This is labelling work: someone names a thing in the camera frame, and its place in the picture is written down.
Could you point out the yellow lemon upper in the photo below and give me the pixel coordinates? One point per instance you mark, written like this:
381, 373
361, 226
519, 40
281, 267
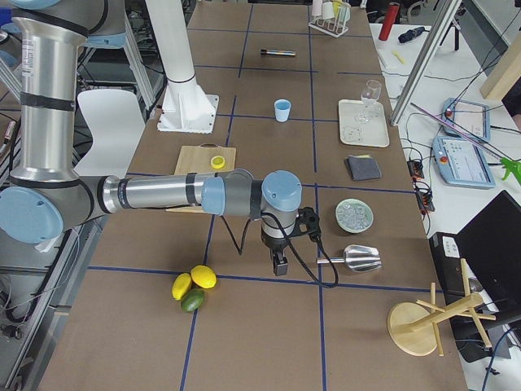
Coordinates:
204, 276

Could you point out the bamboo cutting board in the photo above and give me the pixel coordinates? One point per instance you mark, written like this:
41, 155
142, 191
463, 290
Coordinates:
196, 159

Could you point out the teach pendant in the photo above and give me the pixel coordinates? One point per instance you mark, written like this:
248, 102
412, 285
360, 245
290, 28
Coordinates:
468, 116
461, 164

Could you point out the teach pendant near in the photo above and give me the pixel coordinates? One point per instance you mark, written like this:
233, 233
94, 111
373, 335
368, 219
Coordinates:
461, 164

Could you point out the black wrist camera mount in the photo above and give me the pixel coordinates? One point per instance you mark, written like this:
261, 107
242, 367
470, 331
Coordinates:
307, 223

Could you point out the green lime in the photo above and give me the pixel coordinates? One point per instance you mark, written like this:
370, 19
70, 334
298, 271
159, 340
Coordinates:
193, 300

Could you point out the cream bear tray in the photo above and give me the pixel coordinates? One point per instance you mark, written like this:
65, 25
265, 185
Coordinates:
372, 133

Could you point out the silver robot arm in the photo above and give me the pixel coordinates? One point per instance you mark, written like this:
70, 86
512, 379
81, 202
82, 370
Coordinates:
47, 196

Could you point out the grey folded cloth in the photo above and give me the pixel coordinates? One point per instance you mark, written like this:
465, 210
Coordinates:
363, 167

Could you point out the green spray bottle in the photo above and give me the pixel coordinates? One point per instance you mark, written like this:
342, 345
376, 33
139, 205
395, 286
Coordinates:
511, 167

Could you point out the green bowl of ice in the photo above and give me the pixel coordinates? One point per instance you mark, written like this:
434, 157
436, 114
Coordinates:
354, 216

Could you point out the red cylinder bottle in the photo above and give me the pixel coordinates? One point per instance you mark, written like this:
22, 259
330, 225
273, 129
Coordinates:
391, 16

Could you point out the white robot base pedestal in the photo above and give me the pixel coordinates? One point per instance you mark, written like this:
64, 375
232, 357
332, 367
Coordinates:
185, 108

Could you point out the folded dark umbrella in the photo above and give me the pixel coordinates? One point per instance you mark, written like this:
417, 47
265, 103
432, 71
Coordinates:
411, 34

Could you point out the clear wine glass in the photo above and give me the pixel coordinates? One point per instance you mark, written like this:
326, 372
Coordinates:
370, 95

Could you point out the light blue plastic cup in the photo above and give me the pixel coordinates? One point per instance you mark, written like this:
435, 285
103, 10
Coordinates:
282, 109

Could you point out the white cup rack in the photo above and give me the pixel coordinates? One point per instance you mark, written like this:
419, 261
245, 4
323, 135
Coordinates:
330, 17

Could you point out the yellow lemon slice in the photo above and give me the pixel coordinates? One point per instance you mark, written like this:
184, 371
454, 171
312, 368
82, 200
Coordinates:
218, 162

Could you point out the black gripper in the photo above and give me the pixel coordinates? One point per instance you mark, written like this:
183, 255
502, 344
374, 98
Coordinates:
276, 246

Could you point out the teach pendant far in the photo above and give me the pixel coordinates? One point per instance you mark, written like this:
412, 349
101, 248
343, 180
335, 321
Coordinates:
468, 116

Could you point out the steel ice scoop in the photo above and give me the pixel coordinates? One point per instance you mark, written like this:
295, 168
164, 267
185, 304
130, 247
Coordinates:
357, 259

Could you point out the wooden cup tree stand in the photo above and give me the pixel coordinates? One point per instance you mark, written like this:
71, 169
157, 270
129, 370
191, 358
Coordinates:
414, 326

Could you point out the aluminium frame post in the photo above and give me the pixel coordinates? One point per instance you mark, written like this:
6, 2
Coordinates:
442, 22

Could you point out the steel muddler black tip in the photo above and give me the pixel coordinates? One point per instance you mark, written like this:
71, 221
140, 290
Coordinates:
277, 53

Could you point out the yellow lemon left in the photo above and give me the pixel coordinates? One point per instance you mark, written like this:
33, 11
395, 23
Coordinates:
181, 286

